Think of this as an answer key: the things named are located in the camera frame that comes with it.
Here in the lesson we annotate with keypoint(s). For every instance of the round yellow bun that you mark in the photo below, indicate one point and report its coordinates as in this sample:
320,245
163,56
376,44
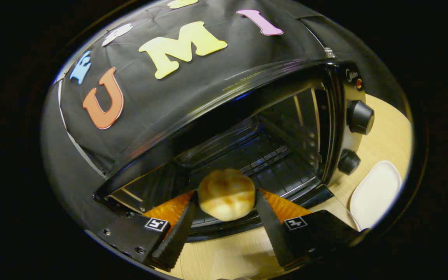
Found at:
226,194

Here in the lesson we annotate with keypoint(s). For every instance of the white square plate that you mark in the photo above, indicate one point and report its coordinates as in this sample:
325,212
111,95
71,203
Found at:
375,194

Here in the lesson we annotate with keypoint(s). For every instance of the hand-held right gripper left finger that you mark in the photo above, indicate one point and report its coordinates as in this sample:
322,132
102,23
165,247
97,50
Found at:
177,237

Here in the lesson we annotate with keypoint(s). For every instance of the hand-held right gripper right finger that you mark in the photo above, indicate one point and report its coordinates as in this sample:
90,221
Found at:
276,237

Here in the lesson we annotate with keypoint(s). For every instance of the black electric oven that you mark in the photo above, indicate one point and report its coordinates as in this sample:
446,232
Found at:
360,116

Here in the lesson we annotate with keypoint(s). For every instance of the black backdrop cloth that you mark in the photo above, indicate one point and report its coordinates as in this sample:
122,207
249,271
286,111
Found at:
150,101

